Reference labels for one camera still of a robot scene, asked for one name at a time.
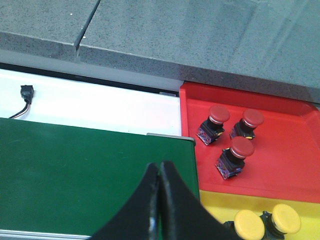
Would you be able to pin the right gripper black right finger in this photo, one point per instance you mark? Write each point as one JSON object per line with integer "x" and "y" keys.
{"x": 183, "y": 217}

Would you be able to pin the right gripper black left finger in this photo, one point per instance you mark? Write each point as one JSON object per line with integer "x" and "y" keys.
{"x": 138, "y": 219}

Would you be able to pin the yellow mushroom push button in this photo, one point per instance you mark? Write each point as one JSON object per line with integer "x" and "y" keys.
{"x": 247, "y": 225}

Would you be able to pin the red mushroom push button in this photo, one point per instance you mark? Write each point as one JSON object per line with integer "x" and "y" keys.
{"x": 213, "y": 127}

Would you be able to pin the yellow plastic tray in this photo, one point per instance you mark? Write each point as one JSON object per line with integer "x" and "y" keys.
{"x": 224, "y": 206}

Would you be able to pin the green conveyor belt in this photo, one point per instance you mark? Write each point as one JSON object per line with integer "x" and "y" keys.
{"x": 73, "y": 179}

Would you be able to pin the orange red object at edge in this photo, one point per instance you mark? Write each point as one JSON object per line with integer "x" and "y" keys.
{"x": 286, "y": 161}

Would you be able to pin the grey stone slab right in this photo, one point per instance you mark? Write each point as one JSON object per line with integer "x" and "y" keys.
{"x": 264, "y": 46}

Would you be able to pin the grey stone slab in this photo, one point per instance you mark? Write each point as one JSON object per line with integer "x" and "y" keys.
{"x": 264, "y": 46}
{"x": 45, "y": 28}

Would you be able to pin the grey stone slab left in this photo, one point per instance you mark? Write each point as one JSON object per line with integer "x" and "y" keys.
{"x": 45, "y": 28}

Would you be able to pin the silver belt end bracket right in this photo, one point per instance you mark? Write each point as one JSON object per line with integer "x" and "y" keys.
{"x": 185, "y": 138}

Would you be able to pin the silver aluminium conveyor rail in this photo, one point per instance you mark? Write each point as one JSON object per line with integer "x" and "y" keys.
{"x": 13, "y": 234}

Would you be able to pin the black sensor with cable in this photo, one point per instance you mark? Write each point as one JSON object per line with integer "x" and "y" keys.
{"x": 27, "y": 93}

